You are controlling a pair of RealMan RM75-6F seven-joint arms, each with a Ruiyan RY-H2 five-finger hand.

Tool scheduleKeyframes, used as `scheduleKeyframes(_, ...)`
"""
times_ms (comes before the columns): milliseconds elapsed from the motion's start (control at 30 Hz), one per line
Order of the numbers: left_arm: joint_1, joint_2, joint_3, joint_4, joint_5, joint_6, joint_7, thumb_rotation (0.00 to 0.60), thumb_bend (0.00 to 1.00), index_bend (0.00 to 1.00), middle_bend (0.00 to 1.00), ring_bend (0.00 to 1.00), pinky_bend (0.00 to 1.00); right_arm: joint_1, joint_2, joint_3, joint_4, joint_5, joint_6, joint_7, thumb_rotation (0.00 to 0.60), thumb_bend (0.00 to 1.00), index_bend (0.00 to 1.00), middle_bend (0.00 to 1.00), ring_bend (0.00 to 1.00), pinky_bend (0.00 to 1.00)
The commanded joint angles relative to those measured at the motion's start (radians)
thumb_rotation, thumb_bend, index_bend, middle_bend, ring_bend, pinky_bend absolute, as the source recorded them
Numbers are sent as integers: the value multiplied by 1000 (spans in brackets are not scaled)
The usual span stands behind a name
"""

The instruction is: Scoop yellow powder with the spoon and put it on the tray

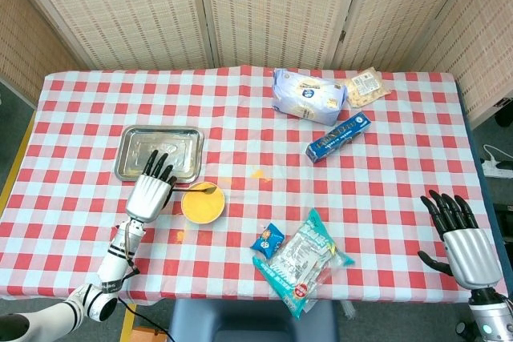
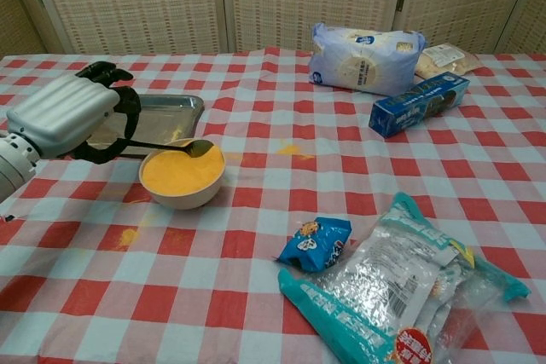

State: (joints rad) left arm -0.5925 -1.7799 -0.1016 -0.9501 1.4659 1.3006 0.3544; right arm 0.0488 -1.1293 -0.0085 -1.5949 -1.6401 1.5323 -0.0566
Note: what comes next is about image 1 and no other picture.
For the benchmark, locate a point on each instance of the large teal clear snack bag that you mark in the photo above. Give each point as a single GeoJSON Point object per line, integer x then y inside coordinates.
{"type": "Point", "coordinates": [300, 262]}

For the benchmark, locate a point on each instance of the blue cling wrap box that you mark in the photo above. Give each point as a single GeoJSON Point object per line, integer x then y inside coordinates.
{"type": "Point", "coordinates": [338, 138]}

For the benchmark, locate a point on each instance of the blue chair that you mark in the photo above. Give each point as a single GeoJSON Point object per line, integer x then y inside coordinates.
{"type": "Point", "coordinates": [248, 322]}

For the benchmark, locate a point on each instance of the rectangular metal tray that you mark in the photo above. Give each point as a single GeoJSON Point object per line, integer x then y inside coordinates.
{"type": "Point", "coordinates": [176, 146]}

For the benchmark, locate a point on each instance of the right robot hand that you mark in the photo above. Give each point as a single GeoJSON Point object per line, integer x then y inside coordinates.
{"type": "Point", "coordinates": [473, 256]}

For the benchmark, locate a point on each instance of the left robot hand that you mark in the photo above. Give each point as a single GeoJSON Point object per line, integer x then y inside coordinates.
{"type": "Point", "coordinates": [148, 199]}

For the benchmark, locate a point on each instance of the clear bag of crackers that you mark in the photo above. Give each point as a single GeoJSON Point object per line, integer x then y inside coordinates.
{"type": "Point", "coordinates": [366, 87]}

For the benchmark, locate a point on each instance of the white power strip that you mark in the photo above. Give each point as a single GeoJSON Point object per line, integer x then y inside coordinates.
{"type": "Point", "coordinates": [499, 169]}

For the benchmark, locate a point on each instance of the spilled yellow powder pile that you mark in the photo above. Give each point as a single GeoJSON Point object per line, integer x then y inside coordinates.
{"type": "Point", "coordinates": [259, 174]}

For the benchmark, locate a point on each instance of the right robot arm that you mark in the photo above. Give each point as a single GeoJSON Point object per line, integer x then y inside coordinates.
{"type": "Point", "coordinates": [495, 314]}

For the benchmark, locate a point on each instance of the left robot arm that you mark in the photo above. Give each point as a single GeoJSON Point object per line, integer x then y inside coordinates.
{"type": "Point", "coordinates": [114, 262]}

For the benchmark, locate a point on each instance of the light purple food bag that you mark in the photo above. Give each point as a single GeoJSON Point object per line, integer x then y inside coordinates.
{"type": "Point", "coordinates": [308, 97]}

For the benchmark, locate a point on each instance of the red white checkered tablecloth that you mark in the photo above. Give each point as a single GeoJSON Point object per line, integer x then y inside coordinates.
{"type": "Point", "coordinates": [256, 138]}

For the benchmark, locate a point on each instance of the black spoon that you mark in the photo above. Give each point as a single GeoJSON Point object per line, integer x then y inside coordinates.
{"type": "Point", "coordinates": [208, 190]}

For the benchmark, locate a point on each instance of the yellow bowl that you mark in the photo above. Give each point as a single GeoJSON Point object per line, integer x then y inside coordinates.
{"type": "Point", "coordinates": [202, 208]}

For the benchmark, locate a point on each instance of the woven folding screen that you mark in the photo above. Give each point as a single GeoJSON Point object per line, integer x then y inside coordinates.
{"type": "Point", "coordinates": [120, 9]}

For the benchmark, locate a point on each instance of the small blue snack packet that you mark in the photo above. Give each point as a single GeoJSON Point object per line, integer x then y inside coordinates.
{"type": "Point", "coordinates": [267, 240]}

